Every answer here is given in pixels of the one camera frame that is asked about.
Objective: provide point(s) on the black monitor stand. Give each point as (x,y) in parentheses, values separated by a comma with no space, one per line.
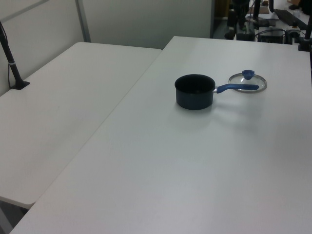
(256,11)

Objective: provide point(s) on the black equipment box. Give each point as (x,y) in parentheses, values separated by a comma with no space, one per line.
(271,37)

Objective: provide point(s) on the black keyboard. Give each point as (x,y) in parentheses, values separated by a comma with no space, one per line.
(291,17)

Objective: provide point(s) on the black stand with flat base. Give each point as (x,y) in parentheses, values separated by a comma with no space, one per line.
(15,72)

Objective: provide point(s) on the glass lid with blue knob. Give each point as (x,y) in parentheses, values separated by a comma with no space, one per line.
(248,73)

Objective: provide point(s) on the dark equipment rack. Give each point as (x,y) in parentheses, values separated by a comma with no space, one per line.
(240,17)

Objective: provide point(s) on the black stand with table clamp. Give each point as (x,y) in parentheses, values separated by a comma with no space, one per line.
(304,45)

